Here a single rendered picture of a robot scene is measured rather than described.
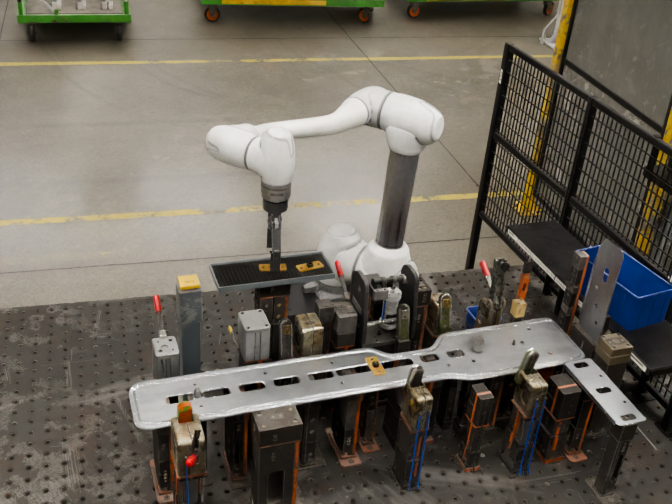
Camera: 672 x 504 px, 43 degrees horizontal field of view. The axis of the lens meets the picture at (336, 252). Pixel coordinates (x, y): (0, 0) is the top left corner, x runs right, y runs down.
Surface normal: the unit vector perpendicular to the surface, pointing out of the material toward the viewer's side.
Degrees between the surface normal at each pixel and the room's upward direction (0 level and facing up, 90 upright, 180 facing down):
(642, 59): 91
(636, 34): 91
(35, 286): 0
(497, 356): 0
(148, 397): 0
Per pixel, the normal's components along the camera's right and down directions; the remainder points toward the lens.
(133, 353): 0.07, -0.85
